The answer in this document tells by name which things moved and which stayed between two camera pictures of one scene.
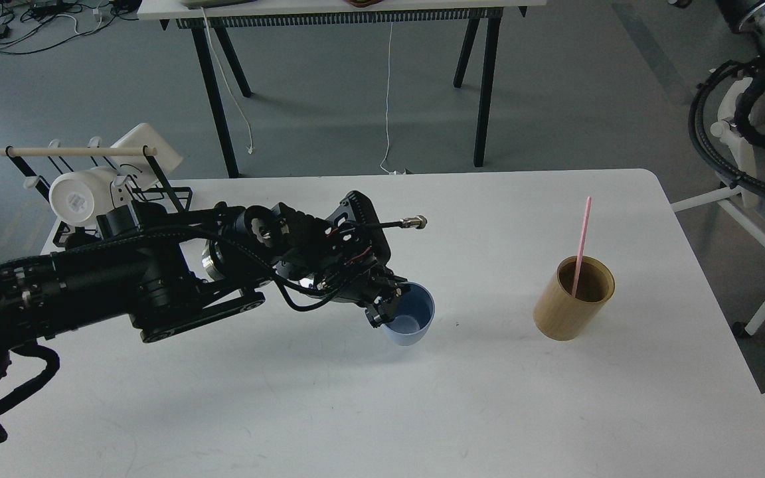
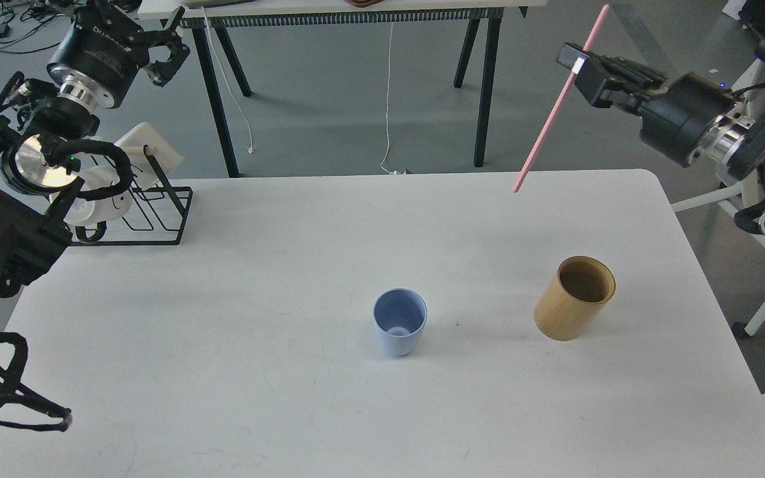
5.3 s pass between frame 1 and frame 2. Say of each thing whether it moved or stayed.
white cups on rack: stayed
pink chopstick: moved
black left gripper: moved
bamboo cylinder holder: stayed
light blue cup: moved
